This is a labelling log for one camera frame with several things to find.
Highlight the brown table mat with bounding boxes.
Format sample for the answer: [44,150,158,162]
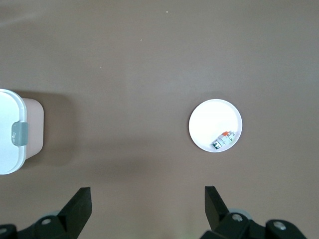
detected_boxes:
[0,0,319,239]

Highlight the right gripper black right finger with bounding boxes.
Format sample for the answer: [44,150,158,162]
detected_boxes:
[200,185,306,239]

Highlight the white round plate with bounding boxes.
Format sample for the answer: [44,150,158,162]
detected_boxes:
[188,99,243,152]

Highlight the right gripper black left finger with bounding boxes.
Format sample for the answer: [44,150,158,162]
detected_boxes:
[0,187,94,239]

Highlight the white lidded storage box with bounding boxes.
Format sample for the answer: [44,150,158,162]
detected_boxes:
[0,89,45,175]

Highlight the small white orange object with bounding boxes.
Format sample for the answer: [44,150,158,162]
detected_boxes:
[212,130,236,151]

